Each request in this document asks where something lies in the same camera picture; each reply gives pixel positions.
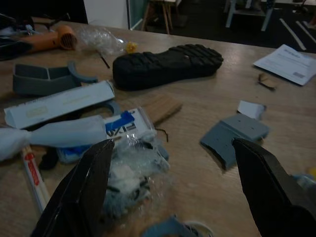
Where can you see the black bag on table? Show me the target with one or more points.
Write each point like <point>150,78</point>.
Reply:
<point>10,48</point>

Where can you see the small yellow toy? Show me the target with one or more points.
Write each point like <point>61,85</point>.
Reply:
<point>131,47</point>

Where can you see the black rubber shoe sole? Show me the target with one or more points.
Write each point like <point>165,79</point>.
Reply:
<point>168,64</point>

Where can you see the grey curved plastic part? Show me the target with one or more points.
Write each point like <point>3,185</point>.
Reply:
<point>37,82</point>

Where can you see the long white cardboard box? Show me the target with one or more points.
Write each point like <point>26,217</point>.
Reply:
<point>61,103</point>

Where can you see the black zip tie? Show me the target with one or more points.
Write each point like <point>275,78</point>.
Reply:
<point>104,60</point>

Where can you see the chopsticks in paper wrapper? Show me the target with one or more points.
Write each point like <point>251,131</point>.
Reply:
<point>33,172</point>

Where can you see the grey blue plastic piece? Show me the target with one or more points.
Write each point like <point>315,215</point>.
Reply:
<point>170,227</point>

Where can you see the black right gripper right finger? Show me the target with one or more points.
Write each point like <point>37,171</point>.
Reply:
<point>269,195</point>

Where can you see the blue and white package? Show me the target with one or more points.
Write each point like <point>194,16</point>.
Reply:
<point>134,121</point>

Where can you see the small white paper piece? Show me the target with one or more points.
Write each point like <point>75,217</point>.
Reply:
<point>249,109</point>

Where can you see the white printed leaflet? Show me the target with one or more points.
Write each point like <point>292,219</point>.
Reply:
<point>286,62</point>

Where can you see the small brown scrap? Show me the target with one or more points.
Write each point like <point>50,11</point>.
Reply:
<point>266,81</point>

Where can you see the clear bag with scraps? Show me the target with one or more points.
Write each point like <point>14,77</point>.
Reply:
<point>129,172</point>

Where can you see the white twisted tissue bundle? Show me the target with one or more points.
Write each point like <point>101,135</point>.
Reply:
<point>61,133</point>

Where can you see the grey flat plastic plate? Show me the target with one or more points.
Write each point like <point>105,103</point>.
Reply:
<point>225,139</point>

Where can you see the brown cardboard piece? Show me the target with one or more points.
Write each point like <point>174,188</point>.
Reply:
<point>163,106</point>

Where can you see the orange hair dryer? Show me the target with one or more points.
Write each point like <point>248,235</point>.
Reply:
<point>49,39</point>

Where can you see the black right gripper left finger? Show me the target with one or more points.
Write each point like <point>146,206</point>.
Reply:
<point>81,192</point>

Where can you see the blue and yellow object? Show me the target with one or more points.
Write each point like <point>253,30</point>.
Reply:
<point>306,180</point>

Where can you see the clear crumpled plastic bag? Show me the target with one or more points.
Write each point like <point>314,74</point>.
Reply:
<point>98,39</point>

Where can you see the white table frame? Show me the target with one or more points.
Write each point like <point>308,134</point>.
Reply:
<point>267,14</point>

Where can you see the wooden stool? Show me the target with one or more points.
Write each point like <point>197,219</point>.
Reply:
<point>164,12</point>

